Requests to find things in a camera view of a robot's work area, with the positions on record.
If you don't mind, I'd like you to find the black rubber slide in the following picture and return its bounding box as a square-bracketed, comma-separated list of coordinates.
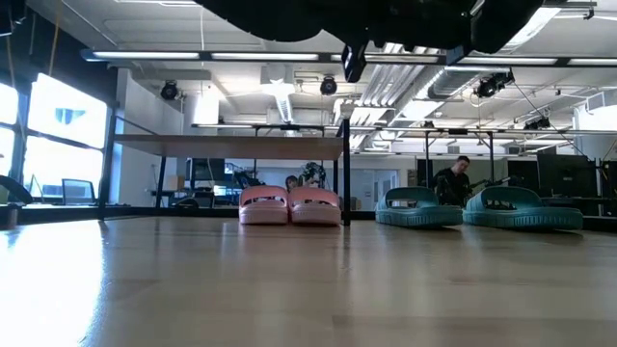
[192, 0, 547, 55]

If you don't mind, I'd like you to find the pink rubber slide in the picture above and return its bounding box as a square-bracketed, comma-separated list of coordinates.
[238, 185, 291, 227]
[287, 186, 343, 227]

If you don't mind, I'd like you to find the green rubber slide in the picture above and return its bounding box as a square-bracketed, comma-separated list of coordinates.
[462, 185, 585, 231]
[374, 186, 465, 228]

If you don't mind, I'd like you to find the overhead LED light bar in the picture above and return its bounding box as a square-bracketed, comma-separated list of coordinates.
[80, 47, 617, 68]

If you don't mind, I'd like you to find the large black monitor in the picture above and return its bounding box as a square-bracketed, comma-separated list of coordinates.
[536, 152, 602, 216]

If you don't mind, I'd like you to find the small black monitor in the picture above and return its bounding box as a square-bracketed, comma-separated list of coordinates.
[186, 157, 226, 183]

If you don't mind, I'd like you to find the open laptop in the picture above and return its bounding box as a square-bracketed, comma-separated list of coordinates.
[61, 178, 97, 206]

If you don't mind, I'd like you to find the background black rig frame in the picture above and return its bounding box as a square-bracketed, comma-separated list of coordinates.
[191, 122, 338, 135]

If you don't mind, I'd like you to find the wooden shelf black frame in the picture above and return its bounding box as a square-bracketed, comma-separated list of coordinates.
[98, 115, 353, 227]

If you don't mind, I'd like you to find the black curved cable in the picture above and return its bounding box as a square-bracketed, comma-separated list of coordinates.
[0, 173, 35, 204]

